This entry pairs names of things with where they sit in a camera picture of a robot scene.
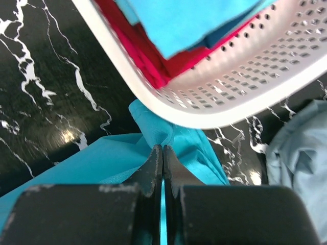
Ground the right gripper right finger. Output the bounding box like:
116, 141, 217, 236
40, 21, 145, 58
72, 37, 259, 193
163, 146, 320, 244

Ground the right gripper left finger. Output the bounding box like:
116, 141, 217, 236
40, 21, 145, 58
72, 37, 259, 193
1, 145, 162, 244

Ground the teal t shirt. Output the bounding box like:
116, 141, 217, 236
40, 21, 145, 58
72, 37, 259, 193
1, 100, 229, 242

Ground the folded grey-blue t shirt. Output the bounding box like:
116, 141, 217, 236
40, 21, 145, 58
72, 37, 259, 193
266, 100, 326, 243

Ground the red shirt in basket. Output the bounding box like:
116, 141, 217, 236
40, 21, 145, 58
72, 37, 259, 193
96, 1, 253, 88

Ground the white perforated laundry basket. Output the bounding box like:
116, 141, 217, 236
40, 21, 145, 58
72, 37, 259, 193
74, 1, 326, 129

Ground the light blue shirt in basket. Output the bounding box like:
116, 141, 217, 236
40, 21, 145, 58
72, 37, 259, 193
115, 0, 273, 59

